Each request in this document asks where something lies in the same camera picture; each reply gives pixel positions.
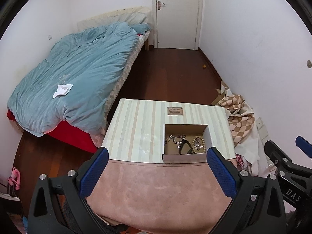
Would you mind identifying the white cardboard box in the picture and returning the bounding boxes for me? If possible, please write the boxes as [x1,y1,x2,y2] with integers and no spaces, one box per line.
[162,124,212,163]

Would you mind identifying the white door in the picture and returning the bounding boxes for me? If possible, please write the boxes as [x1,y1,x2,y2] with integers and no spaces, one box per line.
[152,0,203,50]

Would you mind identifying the wooden bead bracelet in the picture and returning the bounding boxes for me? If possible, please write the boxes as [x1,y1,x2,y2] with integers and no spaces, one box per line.
[191,136,207,154]

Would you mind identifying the pink item by wall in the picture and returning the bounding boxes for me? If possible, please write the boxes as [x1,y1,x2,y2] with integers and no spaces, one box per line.
[8,167,21,190]

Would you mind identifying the black smart watch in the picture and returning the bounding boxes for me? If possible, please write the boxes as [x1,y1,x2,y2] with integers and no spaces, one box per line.
[178,139,193,155]

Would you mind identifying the silver chain bracelet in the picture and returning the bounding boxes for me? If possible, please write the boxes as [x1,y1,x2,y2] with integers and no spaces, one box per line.
[165,134,187,147]

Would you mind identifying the teal duvet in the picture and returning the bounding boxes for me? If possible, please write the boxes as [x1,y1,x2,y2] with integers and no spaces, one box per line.
[7,22,150,136]

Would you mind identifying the white paper on duvet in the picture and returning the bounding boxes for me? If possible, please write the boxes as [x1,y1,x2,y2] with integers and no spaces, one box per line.
[52,84,73,99]

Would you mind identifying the red bed sheet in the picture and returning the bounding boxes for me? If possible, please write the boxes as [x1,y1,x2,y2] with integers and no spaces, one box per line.
[6,109,98,154]

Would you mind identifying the white wall socket strip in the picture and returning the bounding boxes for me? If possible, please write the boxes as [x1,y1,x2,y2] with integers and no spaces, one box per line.
[255,117,270,146]

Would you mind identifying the brown cardboard pieces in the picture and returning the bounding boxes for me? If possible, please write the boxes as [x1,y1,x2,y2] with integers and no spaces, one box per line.
[212,81,229,106]

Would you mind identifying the white red printed bag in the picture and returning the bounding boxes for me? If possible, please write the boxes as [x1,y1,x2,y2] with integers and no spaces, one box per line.
[236,154,252,174]

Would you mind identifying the brown label patch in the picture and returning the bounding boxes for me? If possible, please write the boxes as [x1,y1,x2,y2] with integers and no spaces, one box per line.
[167,107,183,116]

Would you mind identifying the checkered beige cloth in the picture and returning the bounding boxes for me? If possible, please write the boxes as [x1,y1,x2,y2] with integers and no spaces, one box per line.
[216,94,255,147]

